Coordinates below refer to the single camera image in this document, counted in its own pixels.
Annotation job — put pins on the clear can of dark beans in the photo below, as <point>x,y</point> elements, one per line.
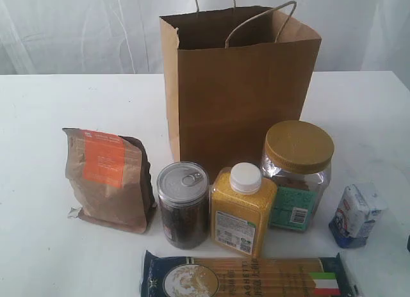
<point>183,194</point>

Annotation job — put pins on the yellow grain bottle white cap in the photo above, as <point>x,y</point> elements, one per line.
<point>241,202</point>

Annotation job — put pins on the brown paper shopping bag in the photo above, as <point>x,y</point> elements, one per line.
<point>229,76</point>

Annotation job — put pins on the small white blue packet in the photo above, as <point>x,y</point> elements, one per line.
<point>360,207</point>

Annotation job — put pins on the brown coffee pouch orange label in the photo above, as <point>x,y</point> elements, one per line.
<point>111,179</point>

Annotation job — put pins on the spaghetti package dark blue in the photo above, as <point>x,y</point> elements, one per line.
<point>243,276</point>

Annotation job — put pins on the clear jar gold lid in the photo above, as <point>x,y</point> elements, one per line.
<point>297,158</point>

